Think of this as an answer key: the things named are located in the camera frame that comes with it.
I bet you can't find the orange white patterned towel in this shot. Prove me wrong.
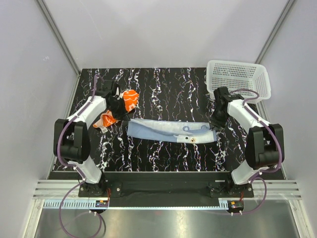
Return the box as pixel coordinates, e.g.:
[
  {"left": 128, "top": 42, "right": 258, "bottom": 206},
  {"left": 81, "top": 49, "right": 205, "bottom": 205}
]
[{"left": 93, "top": 90, "right": 139, "bottom": 133}]

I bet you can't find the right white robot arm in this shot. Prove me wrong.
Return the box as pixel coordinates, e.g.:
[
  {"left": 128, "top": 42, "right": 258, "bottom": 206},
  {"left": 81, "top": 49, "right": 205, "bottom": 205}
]
[{"left": 211, "top": 87, "right": 284, "bottom": 197}]

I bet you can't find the aluminium rail frame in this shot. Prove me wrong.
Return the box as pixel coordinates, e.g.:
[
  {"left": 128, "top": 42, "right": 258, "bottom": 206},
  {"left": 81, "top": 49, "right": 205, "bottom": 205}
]
[{"left": 33, "top": 180, "right": 301, "bottom": 211}]

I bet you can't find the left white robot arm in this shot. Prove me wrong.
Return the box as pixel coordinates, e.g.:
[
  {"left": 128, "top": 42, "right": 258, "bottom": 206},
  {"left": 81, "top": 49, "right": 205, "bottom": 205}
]
[{"left": 53, "top": 80, "right": 130, "bottom": 196}]

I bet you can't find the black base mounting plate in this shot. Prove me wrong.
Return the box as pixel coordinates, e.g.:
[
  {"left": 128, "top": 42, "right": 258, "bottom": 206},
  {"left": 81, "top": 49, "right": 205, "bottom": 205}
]
[{"left": 78, "top": 172, "right": 254, "bottom": 198}]

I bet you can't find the light blue towel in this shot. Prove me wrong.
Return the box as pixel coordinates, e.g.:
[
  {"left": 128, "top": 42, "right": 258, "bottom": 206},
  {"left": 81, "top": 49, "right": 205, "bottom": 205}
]
[{"left": 127, "top": 119, "right": 217, "bottom": 144}]

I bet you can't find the white plastic basket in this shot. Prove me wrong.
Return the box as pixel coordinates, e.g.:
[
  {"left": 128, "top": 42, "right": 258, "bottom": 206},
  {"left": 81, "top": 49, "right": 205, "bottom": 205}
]
[{"left": 206, "top": 60, "right": 271, "bottom": 104}]

